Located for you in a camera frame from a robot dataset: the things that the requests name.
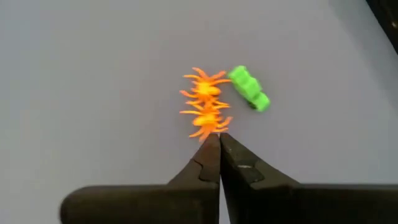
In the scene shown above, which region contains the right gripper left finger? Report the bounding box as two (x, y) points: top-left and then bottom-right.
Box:
(60, 133), (221, 224)

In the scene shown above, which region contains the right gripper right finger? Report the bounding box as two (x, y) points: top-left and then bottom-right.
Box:
(220, 133), (398, 224)

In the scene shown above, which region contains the orange plastic spider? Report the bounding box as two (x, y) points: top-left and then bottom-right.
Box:
(179, 67), (233, 106)
(178, 101), (234, 143)

